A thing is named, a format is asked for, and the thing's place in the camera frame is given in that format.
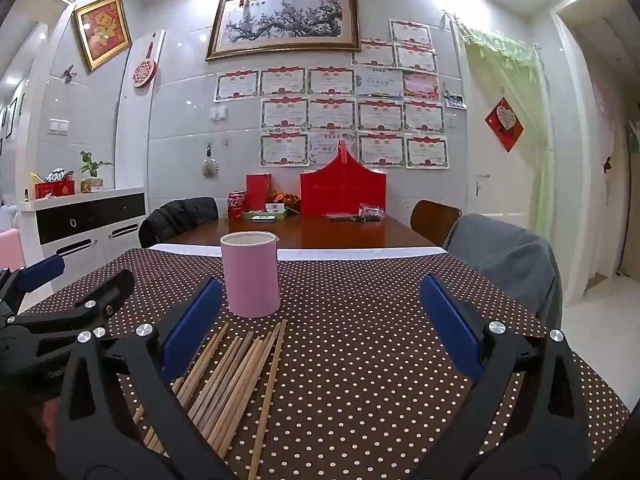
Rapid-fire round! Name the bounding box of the pink cylindrical cup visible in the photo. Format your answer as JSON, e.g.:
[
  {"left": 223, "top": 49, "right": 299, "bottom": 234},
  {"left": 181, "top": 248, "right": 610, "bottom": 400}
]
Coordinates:
[{"left": 220, "top": 231, "right": 281, "bottom": 319}]

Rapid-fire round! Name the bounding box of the white and black sideboard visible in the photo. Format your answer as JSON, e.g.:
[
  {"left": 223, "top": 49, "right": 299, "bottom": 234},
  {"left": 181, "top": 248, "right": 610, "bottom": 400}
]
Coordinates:
[{"left": 0, "top": 187, "right": 147, "bottom": 293}]

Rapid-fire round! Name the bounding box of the brown polka dot tablecloth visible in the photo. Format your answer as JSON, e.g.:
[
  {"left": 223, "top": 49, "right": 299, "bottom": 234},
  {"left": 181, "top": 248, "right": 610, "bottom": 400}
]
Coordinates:
[{"left": 20, "top": 247, "right": 631, "bottom": 480}]

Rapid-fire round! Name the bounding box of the light green curtain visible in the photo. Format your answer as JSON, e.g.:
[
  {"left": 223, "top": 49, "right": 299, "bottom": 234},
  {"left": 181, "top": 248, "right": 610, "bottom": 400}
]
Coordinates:
[{"left": 457, "top": 22, "right": 557, "bottom": 301}]

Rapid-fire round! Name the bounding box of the gold framed red picture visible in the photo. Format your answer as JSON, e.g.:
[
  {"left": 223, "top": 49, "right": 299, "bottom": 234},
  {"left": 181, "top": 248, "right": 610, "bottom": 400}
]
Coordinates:
[{"left": 72, "top": 0, "right": 133, "bottom": 73}]

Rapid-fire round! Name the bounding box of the pink box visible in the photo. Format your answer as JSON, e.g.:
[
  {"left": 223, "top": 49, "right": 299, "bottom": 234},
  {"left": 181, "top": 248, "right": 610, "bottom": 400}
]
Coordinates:
[{"left": 0, "top": 227, "right": 26, "bottom": 268}]

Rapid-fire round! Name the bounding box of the white door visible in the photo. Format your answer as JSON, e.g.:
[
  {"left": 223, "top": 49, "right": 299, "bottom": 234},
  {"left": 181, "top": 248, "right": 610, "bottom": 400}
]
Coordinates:
[{"left": 465, "top": 45, "right": 536, "bottom": 231}]

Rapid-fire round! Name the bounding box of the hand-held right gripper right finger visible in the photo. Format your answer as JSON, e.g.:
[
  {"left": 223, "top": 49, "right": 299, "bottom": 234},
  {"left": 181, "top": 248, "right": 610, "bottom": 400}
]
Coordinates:
[{"left": 410, "top": 275, "right": 593, "bottom": 480}]

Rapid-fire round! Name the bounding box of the white cloth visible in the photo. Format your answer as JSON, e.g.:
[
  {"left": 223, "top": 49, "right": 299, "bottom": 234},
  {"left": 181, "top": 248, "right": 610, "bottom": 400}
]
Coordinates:
[{"left": 149, "top": 243, "right": 447, "bottom": 262}]

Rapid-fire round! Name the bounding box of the red heart door decoration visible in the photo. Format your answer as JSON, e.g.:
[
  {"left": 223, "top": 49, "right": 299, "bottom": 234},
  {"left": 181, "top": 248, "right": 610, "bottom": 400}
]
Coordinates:
[{"left": 484, "top": 97, "right": 525, "bottom": 153}]

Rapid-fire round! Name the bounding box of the black jacket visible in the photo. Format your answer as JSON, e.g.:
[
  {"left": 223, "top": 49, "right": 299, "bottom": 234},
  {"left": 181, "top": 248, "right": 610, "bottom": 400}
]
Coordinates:
[{"left": 137, "top": 196, "right": 221, "bottom": 249}]

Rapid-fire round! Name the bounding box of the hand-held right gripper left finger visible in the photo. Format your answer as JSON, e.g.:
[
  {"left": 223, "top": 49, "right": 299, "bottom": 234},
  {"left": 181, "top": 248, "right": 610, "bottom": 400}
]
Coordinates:
[{"left": 57, "top": 277, "right": 236, "bottom": 480}]

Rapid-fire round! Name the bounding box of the green tray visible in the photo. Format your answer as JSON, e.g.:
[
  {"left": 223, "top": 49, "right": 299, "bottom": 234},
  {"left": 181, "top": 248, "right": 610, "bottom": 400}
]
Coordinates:
[{"left": 227, "top": 207, "right": 290, "bottom": 223}]

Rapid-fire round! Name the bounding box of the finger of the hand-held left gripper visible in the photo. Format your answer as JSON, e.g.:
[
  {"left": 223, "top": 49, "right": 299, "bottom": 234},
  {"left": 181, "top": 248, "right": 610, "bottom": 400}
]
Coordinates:
[
  {"left": 0, "top": 254, "right": 67, "bottom": 318},
  {"left": 0, "top": 269, "right": 136, "bottom": 361}
]

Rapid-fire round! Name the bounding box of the red paper-cut fan ornament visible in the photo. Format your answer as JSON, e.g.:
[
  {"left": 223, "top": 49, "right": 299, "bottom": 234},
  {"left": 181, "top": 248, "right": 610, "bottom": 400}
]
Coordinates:
[{"left": 131, "top": 30, "right": 166, "bottom": 89}]

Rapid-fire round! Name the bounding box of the group of wall certificates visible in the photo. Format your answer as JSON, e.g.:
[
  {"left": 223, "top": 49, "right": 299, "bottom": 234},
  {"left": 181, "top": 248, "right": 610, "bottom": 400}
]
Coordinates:
[{"left": 214, "top": 19, "right": 451, "bottom": 170}]

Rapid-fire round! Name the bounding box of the brown wooden chair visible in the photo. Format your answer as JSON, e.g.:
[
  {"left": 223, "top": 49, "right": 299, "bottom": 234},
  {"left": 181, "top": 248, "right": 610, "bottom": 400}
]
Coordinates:
[{"left": 410, "top": 199, "right": 463, "bottom": 248}]

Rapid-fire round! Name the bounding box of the red box with snacks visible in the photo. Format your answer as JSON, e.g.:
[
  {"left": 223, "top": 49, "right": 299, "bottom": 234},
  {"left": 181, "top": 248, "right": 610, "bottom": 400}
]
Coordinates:
[{"left": 31, "top": 167, "right": 76, "bottom": 200}]

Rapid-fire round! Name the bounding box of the pile of wooden chopsticks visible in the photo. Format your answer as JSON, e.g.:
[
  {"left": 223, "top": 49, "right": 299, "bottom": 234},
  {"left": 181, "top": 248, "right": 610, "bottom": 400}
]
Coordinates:
[{"left": 131, "top": 319, "right": 289, "bottom": 480}]

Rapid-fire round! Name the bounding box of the grey hanging wall ornament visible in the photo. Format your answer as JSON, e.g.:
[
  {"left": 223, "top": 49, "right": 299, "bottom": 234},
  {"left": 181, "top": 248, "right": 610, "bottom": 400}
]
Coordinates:
[{"left": 201, "top": 143, "right": 220, "bottom": 180}]

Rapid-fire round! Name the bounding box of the small potted plant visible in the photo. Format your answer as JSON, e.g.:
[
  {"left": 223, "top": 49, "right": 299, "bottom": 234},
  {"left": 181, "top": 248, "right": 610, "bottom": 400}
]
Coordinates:
[{"left": 79, "top": 151, "right": 115, "bottom": 193}]

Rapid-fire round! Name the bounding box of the red drink carton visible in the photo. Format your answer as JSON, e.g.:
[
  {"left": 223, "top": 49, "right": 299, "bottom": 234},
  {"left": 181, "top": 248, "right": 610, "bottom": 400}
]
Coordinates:
[{"left": 227, "top": 190, "right": 248, "bottom": 221}]

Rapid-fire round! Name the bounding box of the framed plum blossom painting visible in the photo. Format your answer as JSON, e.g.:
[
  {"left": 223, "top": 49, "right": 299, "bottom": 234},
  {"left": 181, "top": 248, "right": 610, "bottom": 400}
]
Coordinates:
[{"left": 205, "top": 0, "right": 362, "bottom": 62}]

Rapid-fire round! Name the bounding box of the red envelope box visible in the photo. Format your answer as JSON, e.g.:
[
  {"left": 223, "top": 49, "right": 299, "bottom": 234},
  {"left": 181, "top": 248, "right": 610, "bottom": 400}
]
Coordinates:
[{"left": 245, "top": 173, "right": 273, "bottom": 212}]

